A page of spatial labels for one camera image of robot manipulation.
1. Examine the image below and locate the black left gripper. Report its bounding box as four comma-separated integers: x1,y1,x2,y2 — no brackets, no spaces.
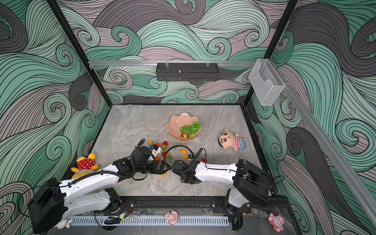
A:
135,160,171,175

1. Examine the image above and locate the green grape bunch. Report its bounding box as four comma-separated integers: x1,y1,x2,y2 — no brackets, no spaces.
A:
180,121,201,136

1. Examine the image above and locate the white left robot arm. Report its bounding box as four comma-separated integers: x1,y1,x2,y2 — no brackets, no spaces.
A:
27,145,165,234

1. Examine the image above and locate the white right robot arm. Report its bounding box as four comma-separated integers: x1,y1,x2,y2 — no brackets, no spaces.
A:
169,159,271,210

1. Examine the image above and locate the pink scalloped fruit bowl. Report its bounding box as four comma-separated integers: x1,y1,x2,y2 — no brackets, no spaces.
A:
166,113,202,142

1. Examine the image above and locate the upper strawberry left pair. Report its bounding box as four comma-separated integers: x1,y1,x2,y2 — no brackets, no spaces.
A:
161,141,168,152

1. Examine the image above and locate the pink pig figurine centre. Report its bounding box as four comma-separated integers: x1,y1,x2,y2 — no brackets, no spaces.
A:
165,210,179,226

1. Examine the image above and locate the boy plush doll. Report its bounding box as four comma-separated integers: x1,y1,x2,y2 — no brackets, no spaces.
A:
218,129,246,151

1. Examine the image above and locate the yellow red plush toy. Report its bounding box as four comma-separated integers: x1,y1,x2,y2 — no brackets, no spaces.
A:
71,153,99,179

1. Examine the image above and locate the white bunny toy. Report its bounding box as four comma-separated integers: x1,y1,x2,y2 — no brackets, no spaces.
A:
55,219,73,230

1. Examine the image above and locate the pink plush toy right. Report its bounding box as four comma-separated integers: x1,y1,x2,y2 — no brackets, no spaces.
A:
268,213,285,232

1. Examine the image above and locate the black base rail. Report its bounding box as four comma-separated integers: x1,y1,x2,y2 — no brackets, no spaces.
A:
120,196,289,214

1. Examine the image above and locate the white cable duct strip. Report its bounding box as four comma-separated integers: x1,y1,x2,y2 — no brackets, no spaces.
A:
70,215,230,227

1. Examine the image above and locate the black wall shelf tray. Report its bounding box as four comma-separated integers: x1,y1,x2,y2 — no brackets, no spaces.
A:
156,63,219,82

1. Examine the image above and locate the aluminium rail back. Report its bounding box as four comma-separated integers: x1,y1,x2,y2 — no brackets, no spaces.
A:
88,60,256,67

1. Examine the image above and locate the aluminium rail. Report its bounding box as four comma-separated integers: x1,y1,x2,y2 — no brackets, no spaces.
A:
88,60,256,67
266,59,376,225

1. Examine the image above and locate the clear plastic wall box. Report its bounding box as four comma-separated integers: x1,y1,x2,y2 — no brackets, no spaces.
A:
248,59,286,106

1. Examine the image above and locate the aluminium rail right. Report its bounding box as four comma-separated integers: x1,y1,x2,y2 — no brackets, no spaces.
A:
266,59,376,225

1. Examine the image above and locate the black corner frame post right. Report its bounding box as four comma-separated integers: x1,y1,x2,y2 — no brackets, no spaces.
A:
243,1,298,107

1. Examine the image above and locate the black corner frame post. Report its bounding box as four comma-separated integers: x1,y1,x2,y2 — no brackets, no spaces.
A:
46,0,112,108
243,1,298,107

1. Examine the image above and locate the black corner frame post left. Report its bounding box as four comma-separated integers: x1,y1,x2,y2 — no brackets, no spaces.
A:
46,0,112,108

